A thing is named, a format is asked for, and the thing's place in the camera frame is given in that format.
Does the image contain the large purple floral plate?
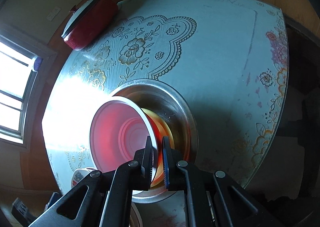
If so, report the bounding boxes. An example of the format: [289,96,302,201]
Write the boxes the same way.
[129,203,143,227]

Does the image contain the stainless steel bowl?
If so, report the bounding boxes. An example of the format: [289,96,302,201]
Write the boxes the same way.
[109,78,199,204]

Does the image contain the blue white box on sill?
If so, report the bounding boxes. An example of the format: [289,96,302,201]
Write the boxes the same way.
[32,57,43,72]

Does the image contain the red electric cooker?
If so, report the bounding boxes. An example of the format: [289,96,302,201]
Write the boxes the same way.
[63,0,118,50]

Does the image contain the window with metal frame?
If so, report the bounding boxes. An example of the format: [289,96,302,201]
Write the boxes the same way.
[1,23,57,149]

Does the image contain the white plate red characters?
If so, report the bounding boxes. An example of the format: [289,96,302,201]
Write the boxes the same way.
[71,168,96,188]

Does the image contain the red plastic bowl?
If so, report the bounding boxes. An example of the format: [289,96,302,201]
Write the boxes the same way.
[89,96,160,180]

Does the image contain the white wall socket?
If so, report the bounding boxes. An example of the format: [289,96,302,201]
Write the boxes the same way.
[46,6,61,22]

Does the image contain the cooker lid with knob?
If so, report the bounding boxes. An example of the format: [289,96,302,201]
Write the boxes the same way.
[61,0,100,39]

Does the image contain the floral plastic tablecloth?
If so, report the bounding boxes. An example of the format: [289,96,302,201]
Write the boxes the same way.
[42,0,289,193]

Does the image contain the yellow plastic bowl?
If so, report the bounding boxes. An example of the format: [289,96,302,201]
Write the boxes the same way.
[142,108,175,187]

